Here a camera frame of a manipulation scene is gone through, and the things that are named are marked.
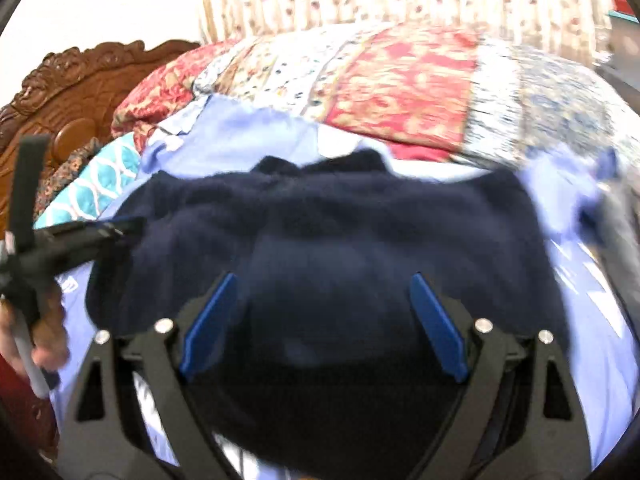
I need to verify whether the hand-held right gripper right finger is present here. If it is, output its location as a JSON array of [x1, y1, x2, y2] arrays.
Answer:
[[407, 272, 588, 480]]

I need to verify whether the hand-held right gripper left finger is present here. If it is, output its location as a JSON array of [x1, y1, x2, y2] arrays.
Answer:
[[59, 271, 241, 480]]

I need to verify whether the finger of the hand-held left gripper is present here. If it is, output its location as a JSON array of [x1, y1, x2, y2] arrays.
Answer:
[[35, 215, 148, 275], [12, 134, 52, 242]]

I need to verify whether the dark navy knit sweater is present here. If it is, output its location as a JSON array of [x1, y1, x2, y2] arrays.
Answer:
[[85, 149, 573, 480]]

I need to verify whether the person's left hand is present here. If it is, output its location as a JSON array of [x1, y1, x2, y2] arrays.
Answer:
[[0, 290, 71, 373]]

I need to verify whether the brown floral cloth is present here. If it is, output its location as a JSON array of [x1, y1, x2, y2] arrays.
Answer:
[[44, 137, 103, 203]]

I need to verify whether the teal wave-patterned cloth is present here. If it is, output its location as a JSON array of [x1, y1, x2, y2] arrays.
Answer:
[[34, 132, 143, 231]]

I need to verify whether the carved wooden headboard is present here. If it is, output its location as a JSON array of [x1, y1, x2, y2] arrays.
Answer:
[[0, 40, 201, 241]]

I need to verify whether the patchwork floral quilt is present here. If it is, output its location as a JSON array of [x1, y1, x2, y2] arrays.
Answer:
[[111, 22, 640, 171]]

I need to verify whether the translucent plastic storage box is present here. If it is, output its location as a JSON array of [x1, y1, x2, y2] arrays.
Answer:
[[600, 0, 640, 78]]

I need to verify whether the wooden bed side rail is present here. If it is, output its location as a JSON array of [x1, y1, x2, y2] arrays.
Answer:
[[0, 355, 58, 461]]

